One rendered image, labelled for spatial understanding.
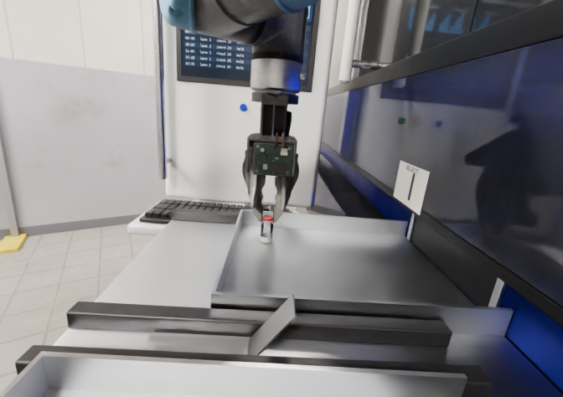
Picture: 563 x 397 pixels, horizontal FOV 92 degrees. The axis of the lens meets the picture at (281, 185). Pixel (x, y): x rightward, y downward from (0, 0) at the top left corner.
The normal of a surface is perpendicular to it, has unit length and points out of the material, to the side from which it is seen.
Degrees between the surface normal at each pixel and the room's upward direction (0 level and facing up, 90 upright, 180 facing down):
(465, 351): 0
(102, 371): 90
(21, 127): 90
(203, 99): 90
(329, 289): 0
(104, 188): 90
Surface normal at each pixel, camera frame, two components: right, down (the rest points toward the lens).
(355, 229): 0.02, 0.27
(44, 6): 0.51, 0.27
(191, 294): 0.08, -0.96
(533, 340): -1.00, -0.07
